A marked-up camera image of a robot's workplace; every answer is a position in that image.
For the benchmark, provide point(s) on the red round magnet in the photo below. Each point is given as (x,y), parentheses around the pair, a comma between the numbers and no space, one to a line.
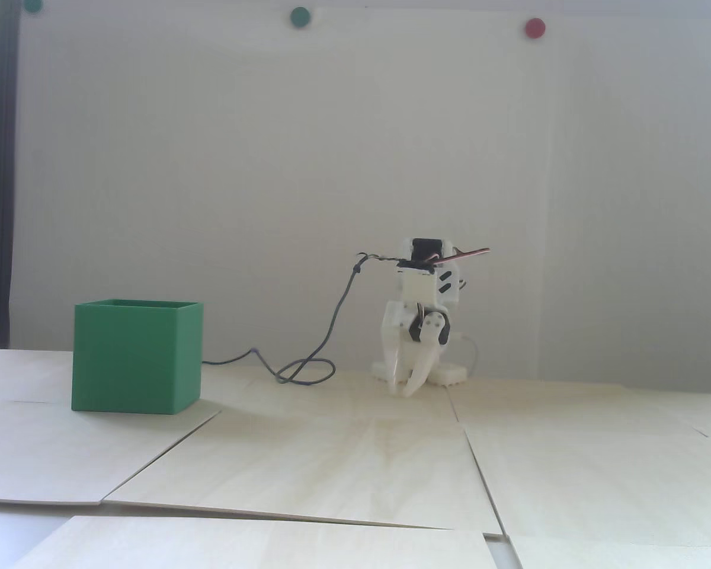
(534,28)

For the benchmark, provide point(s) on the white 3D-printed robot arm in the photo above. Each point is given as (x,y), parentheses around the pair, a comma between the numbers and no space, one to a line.
(418,287)

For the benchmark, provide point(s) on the green round magnet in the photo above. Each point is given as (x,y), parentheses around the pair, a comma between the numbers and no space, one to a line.
(300,16)
(32,5)

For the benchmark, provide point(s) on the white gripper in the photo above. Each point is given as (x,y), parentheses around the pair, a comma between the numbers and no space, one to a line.
(398,320)

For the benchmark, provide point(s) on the white backdrop board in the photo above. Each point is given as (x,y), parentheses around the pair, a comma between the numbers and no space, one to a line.
(213,148)

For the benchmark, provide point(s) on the black wrist camera board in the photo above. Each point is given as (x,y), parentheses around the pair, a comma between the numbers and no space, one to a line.
(415,265)

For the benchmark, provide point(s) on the dark window frame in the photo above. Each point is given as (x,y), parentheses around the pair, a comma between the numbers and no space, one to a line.
(3,178)

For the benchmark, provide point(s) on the light plywood board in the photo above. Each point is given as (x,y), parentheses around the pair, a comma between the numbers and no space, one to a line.
(332,474)
(628,554)
(598,486)
(65,456)
(539,403)
(243,545)
(332,400)
(23,373)

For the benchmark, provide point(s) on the green box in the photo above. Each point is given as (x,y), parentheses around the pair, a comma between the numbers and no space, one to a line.
(136,355)

